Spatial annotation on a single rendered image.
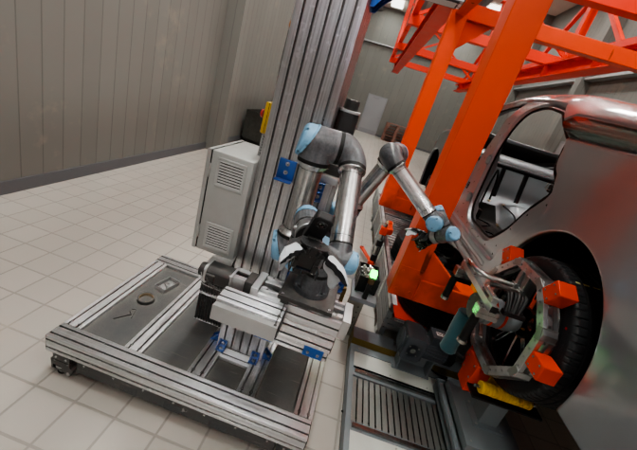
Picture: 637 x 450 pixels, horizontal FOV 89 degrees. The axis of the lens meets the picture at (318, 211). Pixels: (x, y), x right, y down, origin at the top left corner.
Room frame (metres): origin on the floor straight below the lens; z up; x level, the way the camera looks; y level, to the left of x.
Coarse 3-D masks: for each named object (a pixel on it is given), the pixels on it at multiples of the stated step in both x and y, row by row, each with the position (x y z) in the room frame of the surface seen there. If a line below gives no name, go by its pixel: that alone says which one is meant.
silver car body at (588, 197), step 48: (576, 96) 2.39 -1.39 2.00; (576, 144) 1.74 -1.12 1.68; (624, 144) 1.48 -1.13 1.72; (480, 192) 2.65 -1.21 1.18; (528, 192) 3.74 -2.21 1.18; (576, 192) 1.51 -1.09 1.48; (624, 192) 1.28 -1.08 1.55; (480, 240) 2.17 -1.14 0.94; (624, 240) 1.16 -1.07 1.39; (624, 288) 1.04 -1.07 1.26; (624, 336) 0.94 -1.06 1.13; (624, 384) 0.85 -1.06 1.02; (576, 432) 0.87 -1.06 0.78; (624, 432) 0.77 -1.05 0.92
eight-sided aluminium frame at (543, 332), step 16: (496, 272) 1.59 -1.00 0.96; (512, 272) 1.54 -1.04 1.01; (528, 272) 1.37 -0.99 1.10; (496, 288) 1.60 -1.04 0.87; (544, 304) 1.19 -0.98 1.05; (544, 320) 1.14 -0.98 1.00; (480, 336) 1.49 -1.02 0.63; (544, 336) 1.10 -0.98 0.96; (480, 352) 1.37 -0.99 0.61; (528, 352) 1.11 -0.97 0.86; (544, 352) 1.10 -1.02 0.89; (496, 368) 1.22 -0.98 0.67; (512, 368) 1.14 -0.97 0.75
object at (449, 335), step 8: (464, 312) 1.49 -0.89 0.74; (456, 320) 1.48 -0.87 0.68; (464, 320) 1.46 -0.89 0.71; (448, 328) 1.50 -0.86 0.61; (456, 328) 1.46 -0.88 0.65; (448, 336) 1.48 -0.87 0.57; (456, 336) 1.46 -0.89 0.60; (440, 344) 1.50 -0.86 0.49; (448, 344) 1.46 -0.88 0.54; (456, 344) 1.46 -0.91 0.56; (448, 352) 1.45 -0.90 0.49; (456, 352) 1.48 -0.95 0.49
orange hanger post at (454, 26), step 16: (448, 16) 3.88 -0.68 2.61; (464, 16) 3.74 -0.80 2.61; (448, 32) 3.75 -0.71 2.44; (448, 48) 3.75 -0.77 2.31; (432, 64) 3.75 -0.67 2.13; (432, 80) 3.75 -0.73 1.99; (432, 96) 3.74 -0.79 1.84; (416, 112) 3.75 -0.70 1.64; (416, 128) 3.75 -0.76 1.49; (416, 144) 3.74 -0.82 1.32; (384, 192) 3.74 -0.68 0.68
